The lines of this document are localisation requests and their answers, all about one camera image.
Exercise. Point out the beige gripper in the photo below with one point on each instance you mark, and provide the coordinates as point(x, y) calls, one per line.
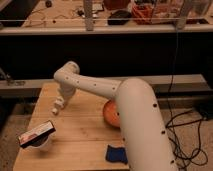
point(66, 94)

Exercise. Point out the white plastic bottle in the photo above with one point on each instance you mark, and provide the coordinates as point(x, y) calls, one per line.
point(59, 104)

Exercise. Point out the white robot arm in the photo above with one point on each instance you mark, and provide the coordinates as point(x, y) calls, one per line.
point(143, 131)

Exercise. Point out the orange ceramic bowl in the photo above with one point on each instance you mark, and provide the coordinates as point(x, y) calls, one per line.
point(110, 114)

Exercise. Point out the black red box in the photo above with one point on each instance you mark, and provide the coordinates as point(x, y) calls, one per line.
point(37, 136)

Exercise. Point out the clear plastic cup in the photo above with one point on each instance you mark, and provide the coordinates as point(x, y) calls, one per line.
point(44, 144)

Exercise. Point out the blue cloth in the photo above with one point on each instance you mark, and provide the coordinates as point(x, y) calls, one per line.
point(116, 154)

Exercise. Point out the black object on shelf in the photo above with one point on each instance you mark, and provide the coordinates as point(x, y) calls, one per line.
point(120, 17)

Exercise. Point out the orange crate on shelf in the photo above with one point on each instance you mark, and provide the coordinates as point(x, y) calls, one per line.
point(142, 14)

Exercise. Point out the grey metal post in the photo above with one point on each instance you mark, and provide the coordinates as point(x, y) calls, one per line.
point(87, 4)
point(183, 14)

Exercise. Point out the grey metal post right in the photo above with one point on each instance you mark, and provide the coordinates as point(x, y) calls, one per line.
point(183, 14)

